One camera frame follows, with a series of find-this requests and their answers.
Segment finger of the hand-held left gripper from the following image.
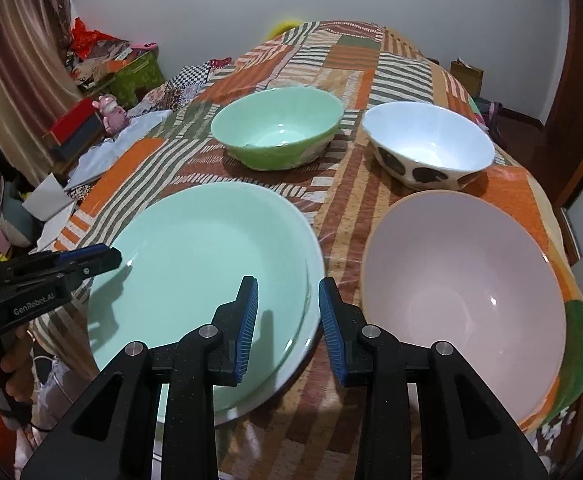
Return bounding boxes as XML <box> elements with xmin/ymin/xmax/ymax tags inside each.
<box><xmin>0</xmin><ymin>243</ymin><xmax>111</xmax><ymax>281</ymax></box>
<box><xmin>16</xmin><ymin>248</ymin><xmax>123</xmax><ymax>295</ymax></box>

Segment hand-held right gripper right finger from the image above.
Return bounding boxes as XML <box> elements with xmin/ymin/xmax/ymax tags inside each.
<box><xmin>319</xmin><ymin>277</ymin><xmax>565</xmax><ymax>480</ymax></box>

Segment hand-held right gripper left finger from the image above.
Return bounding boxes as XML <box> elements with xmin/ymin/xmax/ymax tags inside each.
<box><xmin>19</xmin><ymin>276</ymin><xmax>260</xmax><ymax>480</ymax></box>

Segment white plate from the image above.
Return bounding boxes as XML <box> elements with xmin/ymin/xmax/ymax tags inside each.
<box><xmin>156</xmin><ymin>240</ymin><xmax>326</xmax><ymax>428</ymax></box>

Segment green plate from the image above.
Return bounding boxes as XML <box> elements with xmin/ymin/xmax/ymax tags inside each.
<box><xmin>88</xmin><ymin>182</ymin><xmax>322</xmax><ymax>386</ymax></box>

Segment pink bowl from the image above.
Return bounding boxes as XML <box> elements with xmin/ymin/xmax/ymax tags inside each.
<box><xmin>360</xmin><ymin>190</ymin><xmax>567</xmax><ymax>433</ymax></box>

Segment green bowl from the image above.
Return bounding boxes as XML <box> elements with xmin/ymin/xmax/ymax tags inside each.
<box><xmin>210</xmin><ymin>86</ymin><xmax>345</xmax><ymax>171</ymax></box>

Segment white bowl with dark spots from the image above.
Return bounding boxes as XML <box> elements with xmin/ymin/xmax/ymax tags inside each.
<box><xmin>361</xmin><ymin>101</ymin><xmax>496</xmax><ymax>192</ymax></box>

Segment person's left hand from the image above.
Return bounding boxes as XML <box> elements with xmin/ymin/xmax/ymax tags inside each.
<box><xmin>0</xmin><ymin>327</ymin><xmax>36</xmax><ymax>406</ymax></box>

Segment open white notebook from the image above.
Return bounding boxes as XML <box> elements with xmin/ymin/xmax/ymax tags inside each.
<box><xmin>22</xmin><ymin>172</ymin><xmax>77</xmax><ymax>253</ymax></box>

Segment dark blue box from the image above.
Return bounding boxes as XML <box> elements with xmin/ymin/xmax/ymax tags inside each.
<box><xmin>52</xmin><ymin>120</ymin><xmax>110</xmax><ymax>163</ymax></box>

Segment white cloth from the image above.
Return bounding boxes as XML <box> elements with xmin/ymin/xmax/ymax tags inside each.
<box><xmin>66</xmin><ymin>107</ymin><xmax>175</xmax><ymax>188</ymax></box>

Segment orange striped patchwork blanket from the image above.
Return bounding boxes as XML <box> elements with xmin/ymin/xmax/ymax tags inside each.
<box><xmin>32</xmin><ymin>20</ymin><xmax>583</xmax><ymax>480</ymax></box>

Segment red box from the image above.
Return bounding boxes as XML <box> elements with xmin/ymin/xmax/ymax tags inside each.
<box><xmin>42</xmin><ymin>97</ymin><xmax>105</xmax><ymax>146</ymax></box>

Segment pink plush toy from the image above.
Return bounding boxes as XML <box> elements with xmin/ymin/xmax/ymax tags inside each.
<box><xmin>94</xmin><ymin>94</ymin><xmax>131</xmax><ymax>136</ymax></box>

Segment green storage box with clutter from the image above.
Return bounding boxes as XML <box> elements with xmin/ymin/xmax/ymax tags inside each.
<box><xmin>64</xmin><ymin>17</ymin><xmax>160</xmax><ymax>93</ymax></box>

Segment checkered patchwork quilt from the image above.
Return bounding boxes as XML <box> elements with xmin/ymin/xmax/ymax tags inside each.
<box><xmin>132</xmin><ymin>57</ymin><xmax>237</xmax><ymax>116</ymax></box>

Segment striped brown curtain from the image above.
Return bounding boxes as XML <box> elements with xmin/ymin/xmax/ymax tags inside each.
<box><xmin>0</xmin><ymin>0</ymin><xmax>82</xmax><ymax>186</ymax></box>

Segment grey clothes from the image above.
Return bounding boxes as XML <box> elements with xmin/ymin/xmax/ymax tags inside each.
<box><xmin>474</xmin><ymin>97</ymin><xmax>505</xmax><ymax>136</ymax></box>

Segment brown cardboard box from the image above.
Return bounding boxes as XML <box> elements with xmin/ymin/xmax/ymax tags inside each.
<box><xmin>450</xmin><ymin>57</ymin><xmax>485</xmax><ymax>98</ymax></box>

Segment yellow hoop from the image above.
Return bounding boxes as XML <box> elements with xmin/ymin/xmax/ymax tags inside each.
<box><xmin>266</xmin><ymin>19</ymin><xmax>305</xmax><ymax>41</ymax></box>

